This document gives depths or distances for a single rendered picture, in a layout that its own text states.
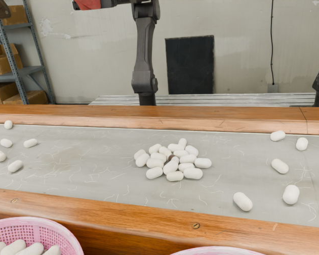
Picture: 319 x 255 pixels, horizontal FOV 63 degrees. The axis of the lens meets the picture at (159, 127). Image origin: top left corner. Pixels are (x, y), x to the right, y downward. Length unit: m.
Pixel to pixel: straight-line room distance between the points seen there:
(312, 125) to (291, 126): 0.04
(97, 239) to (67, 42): 2.64
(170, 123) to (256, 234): 0.39
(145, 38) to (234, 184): 0.64
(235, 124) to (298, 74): 2.00
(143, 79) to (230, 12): 1.66
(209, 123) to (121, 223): 0.37
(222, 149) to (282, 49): 2.03
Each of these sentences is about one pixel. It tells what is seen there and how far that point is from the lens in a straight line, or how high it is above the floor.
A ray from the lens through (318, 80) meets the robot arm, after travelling 0.94.
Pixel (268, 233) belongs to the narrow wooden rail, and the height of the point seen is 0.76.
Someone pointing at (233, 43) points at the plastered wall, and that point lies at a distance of 2.50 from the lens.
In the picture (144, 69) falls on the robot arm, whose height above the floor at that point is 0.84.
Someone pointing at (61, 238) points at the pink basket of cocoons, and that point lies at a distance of 0.42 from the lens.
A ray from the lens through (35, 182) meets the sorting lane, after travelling 0.58.
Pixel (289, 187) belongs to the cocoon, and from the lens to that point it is 0.46.
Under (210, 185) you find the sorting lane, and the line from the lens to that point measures 0.48.
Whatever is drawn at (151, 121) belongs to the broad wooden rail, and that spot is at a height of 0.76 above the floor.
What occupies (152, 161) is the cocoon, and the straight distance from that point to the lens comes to 0.52.
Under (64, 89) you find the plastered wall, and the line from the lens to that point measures 3.13.
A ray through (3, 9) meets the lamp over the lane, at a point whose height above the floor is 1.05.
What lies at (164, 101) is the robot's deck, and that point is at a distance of 1.09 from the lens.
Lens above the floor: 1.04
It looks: 25 degrees down
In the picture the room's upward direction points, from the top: 6 degrees counter-clockwise
